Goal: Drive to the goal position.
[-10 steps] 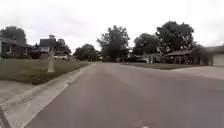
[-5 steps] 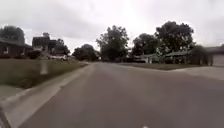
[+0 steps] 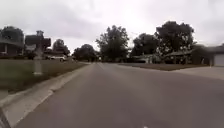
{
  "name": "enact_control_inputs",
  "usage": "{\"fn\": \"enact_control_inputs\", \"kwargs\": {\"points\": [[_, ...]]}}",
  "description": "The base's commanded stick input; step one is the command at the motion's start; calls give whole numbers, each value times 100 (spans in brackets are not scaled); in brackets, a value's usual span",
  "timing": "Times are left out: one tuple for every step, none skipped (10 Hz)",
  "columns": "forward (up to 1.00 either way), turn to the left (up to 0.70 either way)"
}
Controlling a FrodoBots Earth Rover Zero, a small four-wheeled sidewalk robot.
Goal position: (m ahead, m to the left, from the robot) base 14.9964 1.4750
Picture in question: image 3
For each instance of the tall dark tree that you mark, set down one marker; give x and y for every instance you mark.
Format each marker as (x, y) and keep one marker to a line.
(175, 36)
(113, 43)

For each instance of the grey asphalt road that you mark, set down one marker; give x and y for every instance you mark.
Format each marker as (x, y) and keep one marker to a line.
(126, 96)

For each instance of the grass lawn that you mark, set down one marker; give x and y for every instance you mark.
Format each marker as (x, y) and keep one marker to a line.
(163, 66)

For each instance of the silver car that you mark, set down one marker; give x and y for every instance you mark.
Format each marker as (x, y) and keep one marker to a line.
(58, 57)

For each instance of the grass verge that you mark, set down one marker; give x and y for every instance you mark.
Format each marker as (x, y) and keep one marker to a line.
(20, 71)

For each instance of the pale concrete kerb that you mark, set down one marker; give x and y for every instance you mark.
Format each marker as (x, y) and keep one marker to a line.
(26, 100)

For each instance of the pale concrete driveway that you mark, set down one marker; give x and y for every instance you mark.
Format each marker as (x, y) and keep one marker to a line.
(206, 71)

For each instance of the house with pale garage door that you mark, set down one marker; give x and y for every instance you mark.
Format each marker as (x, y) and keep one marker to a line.
(215, 55)

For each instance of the dark mailbox on pale post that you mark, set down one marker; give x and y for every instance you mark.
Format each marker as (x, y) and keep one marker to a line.
(38, 41)

